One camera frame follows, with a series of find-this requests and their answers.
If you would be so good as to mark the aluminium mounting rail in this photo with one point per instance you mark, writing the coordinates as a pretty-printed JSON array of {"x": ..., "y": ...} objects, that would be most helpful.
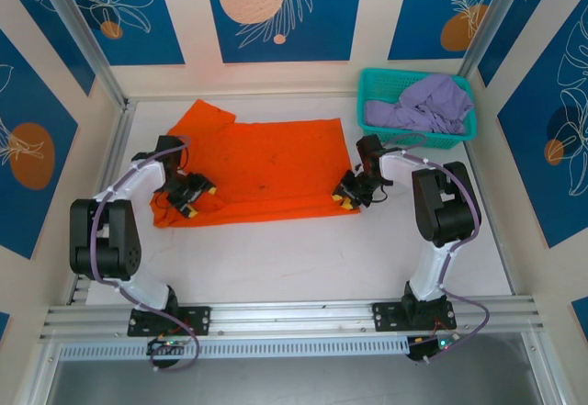
[{"x": 294, "y": 315}]

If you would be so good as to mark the teal plastic basket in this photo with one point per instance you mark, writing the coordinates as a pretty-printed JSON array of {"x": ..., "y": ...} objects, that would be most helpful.
[{"x": 381, "y": 84}]

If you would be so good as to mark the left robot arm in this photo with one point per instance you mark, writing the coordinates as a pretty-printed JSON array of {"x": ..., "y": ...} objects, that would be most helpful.
[{"x": 105, "y": 239}]

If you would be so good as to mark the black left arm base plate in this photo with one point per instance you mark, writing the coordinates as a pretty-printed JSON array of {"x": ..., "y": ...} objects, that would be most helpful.
[{"x": 197, "y": 320}]

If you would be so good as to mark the grey metal sheet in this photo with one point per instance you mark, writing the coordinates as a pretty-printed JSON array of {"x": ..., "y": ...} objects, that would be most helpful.
[{"x": 294, "y": 382}]

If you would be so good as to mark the purple t-shirt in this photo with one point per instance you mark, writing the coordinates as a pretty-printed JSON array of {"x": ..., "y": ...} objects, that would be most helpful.
[{"x": 436, "y": 102}]

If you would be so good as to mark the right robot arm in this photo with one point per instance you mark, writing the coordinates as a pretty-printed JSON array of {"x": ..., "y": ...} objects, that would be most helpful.
[{"x": 445, "y": 212}]

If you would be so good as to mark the aluminium frame post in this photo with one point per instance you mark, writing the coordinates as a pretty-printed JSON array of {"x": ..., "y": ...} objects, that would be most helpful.
[
  {"x": 487, "y": 33},
  {"x": 87, "y": 42}
]

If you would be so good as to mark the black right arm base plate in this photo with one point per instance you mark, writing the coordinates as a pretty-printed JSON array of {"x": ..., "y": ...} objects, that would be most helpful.
[{"x": 386, "y": 315}]

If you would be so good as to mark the aluminium table side rail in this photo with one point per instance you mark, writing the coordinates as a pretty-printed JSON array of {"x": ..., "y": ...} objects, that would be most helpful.
[
  {"x": 112, "y": 157},
  {"x": 505, "y": 267}
]

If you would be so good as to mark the orange t-shirt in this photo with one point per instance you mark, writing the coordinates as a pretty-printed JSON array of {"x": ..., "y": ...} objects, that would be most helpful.
[{"x": 275, "y": 166}]

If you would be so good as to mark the blue floral wall panel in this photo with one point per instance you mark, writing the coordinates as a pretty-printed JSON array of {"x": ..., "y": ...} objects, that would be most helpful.
[
  {"x": 581, "y": 313},
  {"x": 528, "y": 10},
  {"x": 321, "y": 33},
  {"x": 3, "y": 327},
  {"x": 151, "y": 33},
  {"x": 59, "y": 42},
  {"x": 413, "y": 10},
  {"x": 18, "y": 102},
  {"x": 542, "y": 171}
]

